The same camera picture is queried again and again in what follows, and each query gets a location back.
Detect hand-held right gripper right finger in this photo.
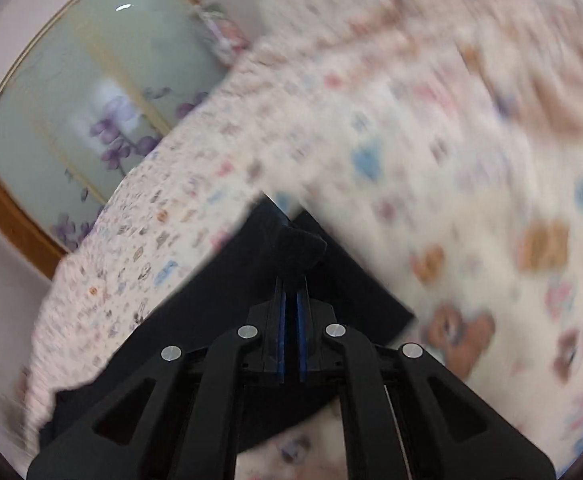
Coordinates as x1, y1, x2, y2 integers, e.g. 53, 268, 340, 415
296, 279, 557, 480

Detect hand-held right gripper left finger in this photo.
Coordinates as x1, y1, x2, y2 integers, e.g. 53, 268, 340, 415
26, 277, 288, 480

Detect container of plush toys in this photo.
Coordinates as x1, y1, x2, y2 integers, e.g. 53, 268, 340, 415
194, 2, 252, 66

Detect black pants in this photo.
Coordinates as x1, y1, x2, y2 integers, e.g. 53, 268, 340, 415
38, 192, 417, 461

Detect cartoon animal printed blanket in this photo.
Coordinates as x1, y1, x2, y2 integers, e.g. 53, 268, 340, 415
21, 0, 583, 480

